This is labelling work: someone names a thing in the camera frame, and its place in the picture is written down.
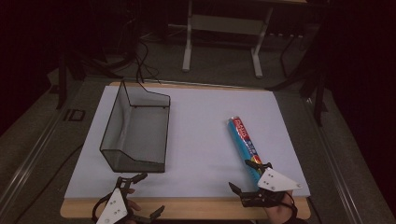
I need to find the person's left hand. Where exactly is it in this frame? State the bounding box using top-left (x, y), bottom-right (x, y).
top-left (124, 188), bottom-right (143, 224)

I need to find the black cable bundle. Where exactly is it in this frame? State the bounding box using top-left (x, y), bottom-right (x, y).
top-left (118, 12), bottom-right (162, 86)

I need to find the black stand leg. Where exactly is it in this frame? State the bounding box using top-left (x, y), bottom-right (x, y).
top-left (312, 66), bottom-right (329, 127)

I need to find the white metal table frame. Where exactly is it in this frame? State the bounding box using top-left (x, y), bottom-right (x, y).
top-left (181, 0), bottom-right (275, 79)

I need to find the black rectangular bracket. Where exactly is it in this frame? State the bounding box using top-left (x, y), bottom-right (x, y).
top-left (64, 108), bottom-right (87, 122)

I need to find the white table cover sheet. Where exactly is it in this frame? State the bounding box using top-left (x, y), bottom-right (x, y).
top-left (64, 85), bottom-right (311, 200)

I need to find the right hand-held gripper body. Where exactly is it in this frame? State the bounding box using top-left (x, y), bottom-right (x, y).
top-left (240, 167), bottom-right (304, 209)

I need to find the grey metal rail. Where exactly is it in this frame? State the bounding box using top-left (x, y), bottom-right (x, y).
top-left (0, 106), bottom-right (64, 216)
top-left (303, 97), bottom-right (367, 224)

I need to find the colourful toothpaste tube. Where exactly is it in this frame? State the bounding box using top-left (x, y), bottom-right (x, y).
top-left (226, 116), bottom-right (269, 191)

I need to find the black wire mesh basket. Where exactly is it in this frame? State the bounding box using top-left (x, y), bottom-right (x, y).
top-left (99, 79), bottom-right (172, 174)

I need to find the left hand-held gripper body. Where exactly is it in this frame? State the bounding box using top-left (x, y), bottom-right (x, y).
top-left (92, 176), bottom-right (151, 224)

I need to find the white power strip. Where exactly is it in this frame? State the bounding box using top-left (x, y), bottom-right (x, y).
top-left (268, 32), bottom-right (304, 39)

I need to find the thin black floor cable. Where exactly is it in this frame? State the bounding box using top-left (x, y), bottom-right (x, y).
top-left (13, 143), bottom-right (85, 224)

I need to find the person's right hand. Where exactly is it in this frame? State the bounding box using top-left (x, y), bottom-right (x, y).
top-left (262, 191), bottom-right (297, 224)

